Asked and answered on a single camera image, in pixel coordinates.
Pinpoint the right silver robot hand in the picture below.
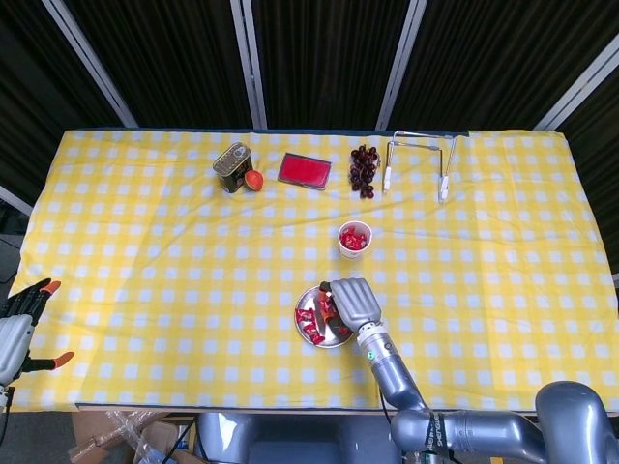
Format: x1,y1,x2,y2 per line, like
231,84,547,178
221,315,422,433
318,277,383,334

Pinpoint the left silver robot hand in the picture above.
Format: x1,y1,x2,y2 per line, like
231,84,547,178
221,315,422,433
0,277,76,387

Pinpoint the metal bowl of red candies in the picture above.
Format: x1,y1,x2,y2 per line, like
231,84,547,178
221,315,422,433
294,284,357,348

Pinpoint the white paper cup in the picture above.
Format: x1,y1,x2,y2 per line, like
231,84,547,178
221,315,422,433
337,220,373,259

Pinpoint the brown cardboard box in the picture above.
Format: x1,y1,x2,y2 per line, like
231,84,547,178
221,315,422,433
67,410,199,464

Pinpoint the dark red grape bunch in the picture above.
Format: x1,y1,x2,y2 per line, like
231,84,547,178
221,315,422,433
348,144,380,200

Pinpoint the grey robot torso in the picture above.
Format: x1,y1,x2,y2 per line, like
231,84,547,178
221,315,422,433
194,412,400,464

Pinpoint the yellow white checked tablecloth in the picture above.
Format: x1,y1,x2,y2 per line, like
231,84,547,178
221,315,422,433
8,128,619,415

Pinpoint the dark green luncheon meat can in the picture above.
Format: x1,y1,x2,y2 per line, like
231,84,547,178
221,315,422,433
212,141,253,194

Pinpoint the black pleated curtain panel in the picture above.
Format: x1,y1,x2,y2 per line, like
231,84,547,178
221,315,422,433
0,0,122,194
555,62,619,276
251,0,412,131
62,0,256,130
391,0,619,131

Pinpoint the metal wire stand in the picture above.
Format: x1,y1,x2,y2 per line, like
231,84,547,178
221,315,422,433
381,130,459,203

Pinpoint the silver partition post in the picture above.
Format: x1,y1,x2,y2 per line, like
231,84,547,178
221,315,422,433
41,0,140,128
533,33,619,131
229,0,269,131
375,0,429,131
0,186,34,217

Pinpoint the red ink pad black frame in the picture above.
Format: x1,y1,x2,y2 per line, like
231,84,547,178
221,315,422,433
277,152,334,191

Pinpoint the black printed arm strap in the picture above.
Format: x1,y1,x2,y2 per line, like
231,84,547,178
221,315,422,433
420,410,449,458

